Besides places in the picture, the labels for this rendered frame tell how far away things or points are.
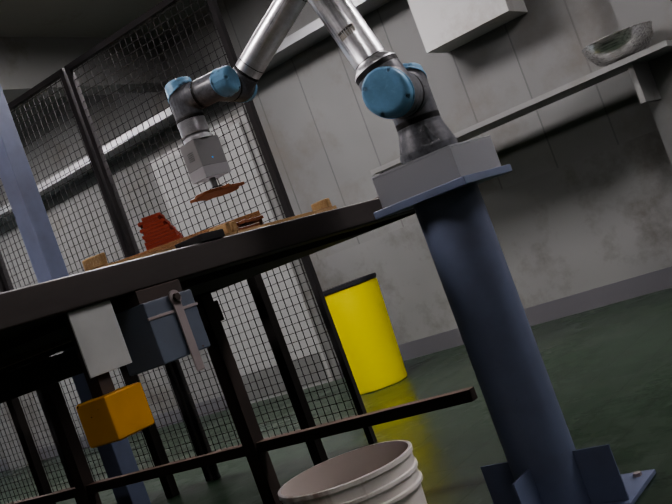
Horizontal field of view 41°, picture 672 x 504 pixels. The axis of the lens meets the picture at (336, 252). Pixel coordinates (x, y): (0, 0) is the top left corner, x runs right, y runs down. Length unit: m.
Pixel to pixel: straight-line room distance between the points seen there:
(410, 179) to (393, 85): 0.26
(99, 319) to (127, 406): 0.16
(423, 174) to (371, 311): 3.37
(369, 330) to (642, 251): 1.70
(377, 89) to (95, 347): 0.91
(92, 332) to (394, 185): 0.94
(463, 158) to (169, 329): 0.88
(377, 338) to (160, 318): 3.91
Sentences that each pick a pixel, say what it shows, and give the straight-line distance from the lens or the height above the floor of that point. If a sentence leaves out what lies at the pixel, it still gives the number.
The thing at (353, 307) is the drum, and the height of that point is 0.53.
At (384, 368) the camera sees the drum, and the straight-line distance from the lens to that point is 5.58.
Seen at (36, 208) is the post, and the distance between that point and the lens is 4.25.
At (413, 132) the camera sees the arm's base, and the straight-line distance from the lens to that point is 2.25.
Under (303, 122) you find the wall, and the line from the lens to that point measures 6.69.
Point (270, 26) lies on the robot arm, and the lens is 2.42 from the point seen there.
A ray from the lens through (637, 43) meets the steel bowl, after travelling 5.17.
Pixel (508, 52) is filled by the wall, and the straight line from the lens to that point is 5.87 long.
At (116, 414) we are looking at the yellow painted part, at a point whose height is 0.66.
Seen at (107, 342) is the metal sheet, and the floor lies 0.78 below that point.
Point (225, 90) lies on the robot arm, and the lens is 2.33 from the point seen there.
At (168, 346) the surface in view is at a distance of 1.71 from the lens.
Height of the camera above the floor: 0.76
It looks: 1 degrees up
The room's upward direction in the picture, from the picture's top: 20 degrees counter-clockwise
